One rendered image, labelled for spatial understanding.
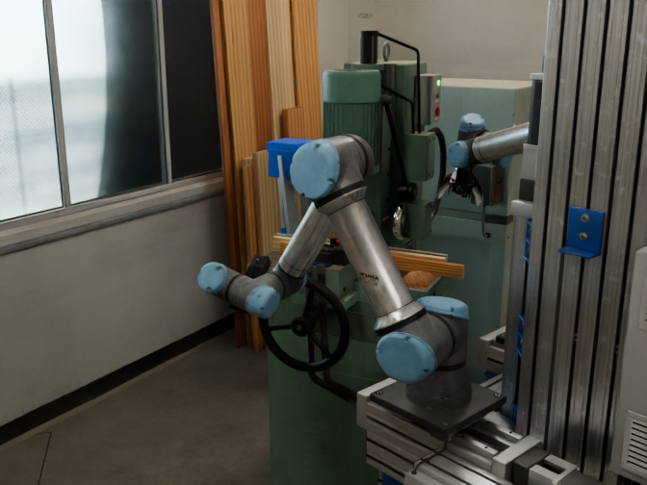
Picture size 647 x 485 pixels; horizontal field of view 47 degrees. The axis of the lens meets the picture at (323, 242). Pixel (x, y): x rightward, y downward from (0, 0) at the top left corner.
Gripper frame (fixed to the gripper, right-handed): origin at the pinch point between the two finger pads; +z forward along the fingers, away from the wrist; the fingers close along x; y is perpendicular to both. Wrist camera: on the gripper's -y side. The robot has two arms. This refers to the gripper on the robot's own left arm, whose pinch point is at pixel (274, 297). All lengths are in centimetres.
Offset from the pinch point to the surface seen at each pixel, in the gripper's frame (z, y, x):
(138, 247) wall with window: 94, -25, -125
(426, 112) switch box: 35, -73, 21
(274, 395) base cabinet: 43, 27, -14
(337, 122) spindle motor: 5, -55, 5
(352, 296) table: 18.5, -6.2, 15.5
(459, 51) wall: 207, -188, -24
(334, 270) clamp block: 9.7, -11.6, 11.9
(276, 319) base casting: 29.1, 3.2, -12.7
